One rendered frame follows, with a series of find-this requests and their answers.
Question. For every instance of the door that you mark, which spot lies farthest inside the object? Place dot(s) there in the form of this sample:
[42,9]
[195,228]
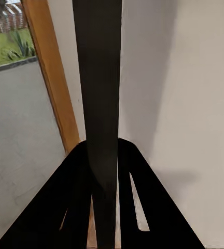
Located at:
[37,121]

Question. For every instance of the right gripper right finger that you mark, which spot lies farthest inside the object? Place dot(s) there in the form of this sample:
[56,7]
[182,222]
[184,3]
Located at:
[168,228]

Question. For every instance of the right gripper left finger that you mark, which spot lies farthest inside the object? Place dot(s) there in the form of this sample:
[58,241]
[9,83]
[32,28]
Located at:
[58,216]

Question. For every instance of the poster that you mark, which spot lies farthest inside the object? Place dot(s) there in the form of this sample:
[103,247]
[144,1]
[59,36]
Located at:
[98,39]

